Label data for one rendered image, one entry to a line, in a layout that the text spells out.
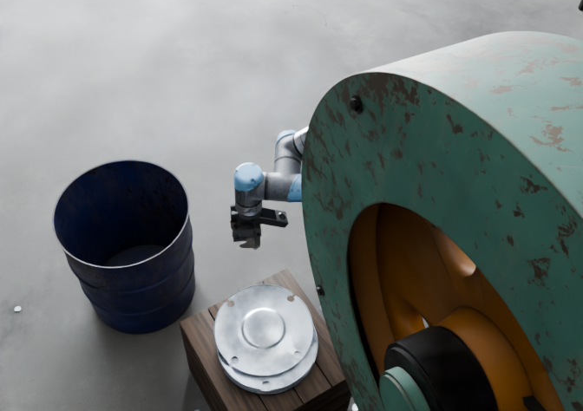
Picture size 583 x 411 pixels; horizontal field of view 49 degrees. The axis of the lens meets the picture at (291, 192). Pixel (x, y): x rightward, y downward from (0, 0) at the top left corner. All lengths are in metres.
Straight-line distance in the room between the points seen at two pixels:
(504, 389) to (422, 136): 0.32
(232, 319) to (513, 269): 1.41
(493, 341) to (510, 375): 0.04
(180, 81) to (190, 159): 0.50
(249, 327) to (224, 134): 1.20
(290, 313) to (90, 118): 1.51
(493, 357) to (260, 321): 1.19
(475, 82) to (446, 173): 0.09
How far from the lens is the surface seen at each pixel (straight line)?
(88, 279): 2.11
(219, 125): 2.95
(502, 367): 0.82
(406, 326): 1.08
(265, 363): 1.88
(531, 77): 0.65
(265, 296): 1.98
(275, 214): 1.85
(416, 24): 3.59
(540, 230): 0.56
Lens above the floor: 2.12
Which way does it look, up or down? 52 degrees down
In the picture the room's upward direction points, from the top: 3 degrees clockwise
